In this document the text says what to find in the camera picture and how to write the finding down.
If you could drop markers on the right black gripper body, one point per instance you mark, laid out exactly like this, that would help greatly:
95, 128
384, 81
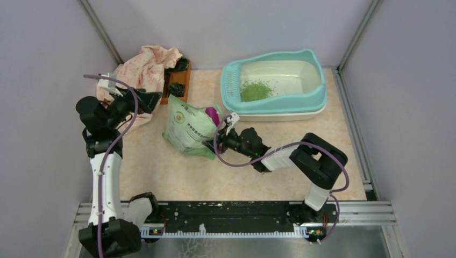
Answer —
232, 142

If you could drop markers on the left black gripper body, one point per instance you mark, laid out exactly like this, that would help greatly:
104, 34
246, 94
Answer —
119, 109

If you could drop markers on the purple plastic scoop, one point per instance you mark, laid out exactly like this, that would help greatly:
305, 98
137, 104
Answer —
213, 114

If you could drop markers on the green litter bag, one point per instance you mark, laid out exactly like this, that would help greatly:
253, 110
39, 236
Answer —
188, 127

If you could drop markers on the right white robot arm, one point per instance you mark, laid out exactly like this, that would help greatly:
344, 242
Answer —
321, 162

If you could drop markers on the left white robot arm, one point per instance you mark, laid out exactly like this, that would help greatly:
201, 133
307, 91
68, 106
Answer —
111, 231

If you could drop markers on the green litter pile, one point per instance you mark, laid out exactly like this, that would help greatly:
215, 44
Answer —
255, 91

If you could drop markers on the teal litter box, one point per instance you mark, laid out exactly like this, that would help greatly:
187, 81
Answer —
300, 90

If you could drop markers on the pink patterned cloth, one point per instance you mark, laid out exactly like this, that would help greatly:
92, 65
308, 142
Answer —
144, 71

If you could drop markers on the dark plant near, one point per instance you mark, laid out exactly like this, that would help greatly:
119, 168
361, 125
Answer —
176, 89

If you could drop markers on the dark plant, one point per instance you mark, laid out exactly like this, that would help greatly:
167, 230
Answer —
176, 89
181, 65

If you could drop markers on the wooden tray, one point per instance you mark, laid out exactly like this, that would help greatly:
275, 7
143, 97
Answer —
182, 77

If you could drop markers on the dark plant far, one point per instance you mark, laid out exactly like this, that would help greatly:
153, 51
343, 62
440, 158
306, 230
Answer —
181, 65

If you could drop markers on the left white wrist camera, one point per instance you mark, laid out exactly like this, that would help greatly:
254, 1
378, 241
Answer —
109, 86

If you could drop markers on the white slotted cable duct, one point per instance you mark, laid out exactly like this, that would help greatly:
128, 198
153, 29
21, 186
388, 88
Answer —
149, 232

